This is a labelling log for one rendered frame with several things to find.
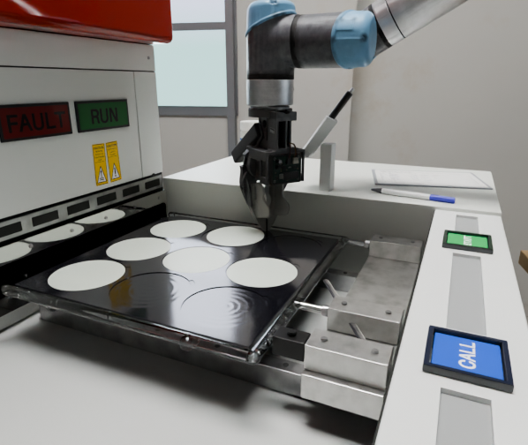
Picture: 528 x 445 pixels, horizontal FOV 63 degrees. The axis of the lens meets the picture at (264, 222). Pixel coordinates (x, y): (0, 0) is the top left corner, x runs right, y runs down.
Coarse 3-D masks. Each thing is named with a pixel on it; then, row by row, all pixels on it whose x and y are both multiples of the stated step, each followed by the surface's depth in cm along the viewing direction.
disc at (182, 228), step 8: (160, 224) 80; (168, 224) 80; (176, 224) 80; (184, 224) 80; (192, 224) 80; (200, 224) 80; (152, 232) 76; (160, 232) 76; (168, 232) 76; (176, 232) 76; (184, 232) 76; (192, 232) 76; (200, 232) 76
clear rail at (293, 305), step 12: (348, 240) 73; (336, 252) 67; (324, 264) 62; (312, 276) 58; (300, 288) 55; (312, 288) 56; (300, 300) 52; (288, 312) 49; (276, 324) 47; (264, 336) 44; (252, 348) 43; (264, 348) 43; (252, 360) 41
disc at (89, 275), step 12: (72, 264) 63; (84, 264) 63; (96, 264) 63; (108, 264) 63; (120, 264) 63; (60, 276) 59; (72, 276) 59; (84, 276) 59; (96, 276) 59; (108, 276) 59; (120, 276) 59; (60, 288) 56; (72, 288) 56; (84, 288) 56
